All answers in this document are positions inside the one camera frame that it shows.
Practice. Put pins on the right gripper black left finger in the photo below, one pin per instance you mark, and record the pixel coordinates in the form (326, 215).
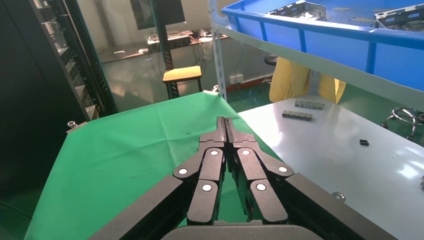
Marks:
(205, 185)

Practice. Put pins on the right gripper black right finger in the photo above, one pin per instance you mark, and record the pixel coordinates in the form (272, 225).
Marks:
(261, 195)

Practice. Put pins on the green table cloth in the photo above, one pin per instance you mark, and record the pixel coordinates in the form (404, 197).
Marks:
(116, 159)

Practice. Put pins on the yellow seat black stool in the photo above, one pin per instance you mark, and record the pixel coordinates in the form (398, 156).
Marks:
(182, 73)

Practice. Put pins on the small black plastic part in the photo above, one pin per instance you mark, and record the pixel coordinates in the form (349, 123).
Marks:
(364, 142)

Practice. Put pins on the white perforated shelf upright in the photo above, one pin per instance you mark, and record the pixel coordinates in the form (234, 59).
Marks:
(218, 56)

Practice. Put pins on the black round stool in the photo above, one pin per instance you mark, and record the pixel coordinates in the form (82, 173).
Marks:
(271, 59)

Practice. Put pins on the brown wooden desk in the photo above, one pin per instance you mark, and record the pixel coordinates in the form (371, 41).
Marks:
(126, 55)

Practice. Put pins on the white metal shelf board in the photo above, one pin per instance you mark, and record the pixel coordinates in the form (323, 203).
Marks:
(364, 82)

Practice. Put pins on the chrome chair base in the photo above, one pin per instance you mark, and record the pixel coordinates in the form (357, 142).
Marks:
(394, 115)

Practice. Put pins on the blue plastic bin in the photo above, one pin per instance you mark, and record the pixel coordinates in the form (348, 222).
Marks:
(331, 46)

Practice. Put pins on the dark monitor panel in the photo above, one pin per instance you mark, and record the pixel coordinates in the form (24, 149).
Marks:
(159, 13)

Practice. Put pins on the black server rack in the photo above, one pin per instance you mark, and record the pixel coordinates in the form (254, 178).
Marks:
(66, 59)

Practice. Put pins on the grey metal rail piece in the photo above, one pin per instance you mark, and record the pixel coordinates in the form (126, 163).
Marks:
(309, 105)
(297, 115)

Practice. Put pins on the black metal post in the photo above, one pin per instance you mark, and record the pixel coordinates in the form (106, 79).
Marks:
(164, 49)

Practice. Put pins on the silver sheet metal bracket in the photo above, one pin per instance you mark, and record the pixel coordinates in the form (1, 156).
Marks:
(400, 18)
(308, 10)

